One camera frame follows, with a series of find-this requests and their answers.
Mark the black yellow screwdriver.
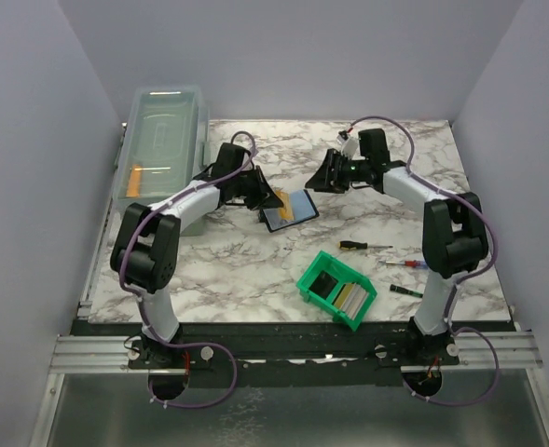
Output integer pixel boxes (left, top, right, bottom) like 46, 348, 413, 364
338, 240, 393, 251

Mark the black green screwdriver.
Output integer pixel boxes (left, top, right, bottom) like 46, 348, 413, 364
390, 284, 423, 298

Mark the red blue screwdriver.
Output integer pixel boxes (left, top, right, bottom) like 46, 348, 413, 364
379, 260, 428, 269

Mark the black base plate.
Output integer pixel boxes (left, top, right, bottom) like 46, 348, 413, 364
70, 320, 522, 388

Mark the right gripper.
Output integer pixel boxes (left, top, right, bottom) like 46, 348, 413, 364
305, 149, 369, 196

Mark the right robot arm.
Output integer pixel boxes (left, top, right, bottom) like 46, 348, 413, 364
306, 129, 489, 365

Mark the gold card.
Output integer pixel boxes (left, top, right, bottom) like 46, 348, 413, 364
275, 189, 295, 222

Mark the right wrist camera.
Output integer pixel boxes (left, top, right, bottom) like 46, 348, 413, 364
336, 130, 359, 159

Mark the green plastic bin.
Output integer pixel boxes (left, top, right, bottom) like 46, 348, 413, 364
296, 251, 377, 332

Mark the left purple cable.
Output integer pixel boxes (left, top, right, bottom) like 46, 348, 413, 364
117, 130, 257, 411

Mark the clear plastic storage box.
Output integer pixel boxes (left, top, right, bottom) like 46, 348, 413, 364
112, 85, 212, 216

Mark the orange tool in box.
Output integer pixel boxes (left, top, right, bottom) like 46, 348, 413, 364
126, 164, 143, 198

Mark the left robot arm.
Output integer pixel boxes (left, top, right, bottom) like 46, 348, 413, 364
110, 142, 284, 368

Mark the stack of silver cards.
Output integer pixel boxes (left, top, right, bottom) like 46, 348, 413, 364
333, 283, 369, 319

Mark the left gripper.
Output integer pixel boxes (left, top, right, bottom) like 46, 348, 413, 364
231, 166, 283, 211

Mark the black leather card holder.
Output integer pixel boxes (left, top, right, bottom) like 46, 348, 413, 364
258, 189, 320, 233

